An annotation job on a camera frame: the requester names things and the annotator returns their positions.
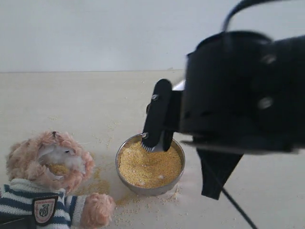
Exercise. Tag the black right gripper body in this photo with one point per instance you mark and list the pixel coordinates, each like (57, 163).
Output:
(241, 96)

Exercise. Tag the brown teddy bear striped sweater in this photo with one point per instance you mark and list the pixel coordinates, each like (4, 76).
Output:
(43, 172)

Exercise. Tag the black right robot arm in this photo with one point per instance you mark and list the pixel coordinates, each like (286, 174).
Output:
(244, 93)

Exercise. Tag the white rectangular plastic tray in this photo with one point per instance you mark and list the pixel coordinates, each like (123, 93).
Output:
(179, 86)

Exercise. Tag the steel bowl of millet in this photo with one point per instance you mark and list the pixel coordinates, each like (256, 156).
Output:
(132, 154)

